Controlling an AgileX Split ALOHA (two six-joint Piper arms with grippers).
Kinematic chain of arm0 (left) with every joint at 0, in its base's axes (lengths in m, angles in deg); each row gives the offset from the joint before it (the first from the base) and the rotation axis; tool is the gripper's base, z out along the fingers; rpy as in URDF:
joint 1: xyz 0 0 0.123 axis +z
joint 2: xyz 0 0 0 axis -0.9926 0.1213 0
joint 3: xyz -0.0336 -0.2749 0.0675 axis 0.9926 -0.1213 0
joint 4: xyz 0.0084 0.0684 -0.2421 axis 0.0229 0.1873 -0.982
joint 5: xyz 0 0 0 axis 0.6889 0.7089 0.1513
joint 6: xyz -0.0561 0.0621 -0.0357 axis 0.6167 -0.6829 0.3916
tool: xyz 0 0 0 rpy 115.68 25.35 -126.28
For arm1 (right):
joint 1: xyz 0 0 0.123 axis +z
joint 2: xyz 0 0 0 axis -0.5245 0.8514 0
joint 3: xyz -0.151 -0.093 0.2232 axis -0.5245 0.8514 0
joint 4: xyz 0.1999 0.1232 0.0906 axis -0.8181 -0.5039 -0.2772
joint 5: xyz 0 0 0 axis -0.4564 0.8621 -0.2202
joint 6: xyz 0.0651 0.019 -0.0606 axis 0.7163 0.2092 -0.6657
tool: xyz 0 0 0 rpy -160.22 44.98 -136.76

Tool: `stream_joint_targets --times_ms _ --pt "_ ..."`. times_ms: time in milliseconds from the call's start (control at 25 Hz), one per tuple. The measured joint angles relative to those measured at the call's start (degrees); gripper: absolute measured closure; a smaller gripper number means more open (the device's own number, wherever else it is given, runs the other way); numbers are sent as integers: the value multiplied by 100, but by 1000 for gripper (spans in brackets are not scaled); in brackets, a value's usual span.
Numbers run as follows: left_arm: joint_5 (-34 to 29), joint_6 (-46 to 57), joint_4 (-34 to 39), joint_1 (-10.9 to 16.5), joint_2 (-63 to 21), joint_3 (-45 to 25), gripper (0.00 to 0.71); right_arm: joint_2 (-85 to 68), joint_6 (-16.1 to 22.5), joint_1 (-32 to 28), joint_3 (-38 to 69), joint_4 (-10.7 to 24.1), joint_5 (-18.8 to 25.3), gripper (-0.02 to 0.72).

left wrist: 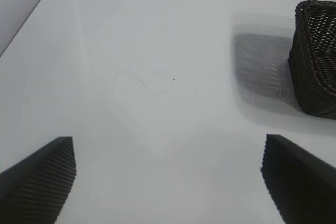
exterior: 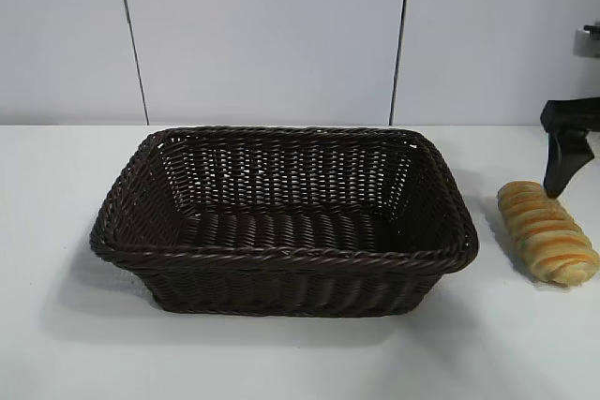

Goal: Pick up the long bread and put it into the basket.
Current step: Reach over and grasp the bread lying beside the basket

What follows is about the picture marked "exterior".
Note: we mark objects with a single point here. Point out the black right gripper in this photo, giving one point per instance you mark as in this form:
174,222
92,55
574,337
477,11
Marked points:
572,119

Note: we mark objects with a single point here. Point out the dark brown wicker basket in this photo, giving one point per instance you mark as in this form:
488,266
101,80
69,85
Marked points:
281,278

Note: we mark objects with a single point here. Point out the long striped bread roll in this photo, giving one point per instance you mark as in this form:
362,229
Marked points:
553,241

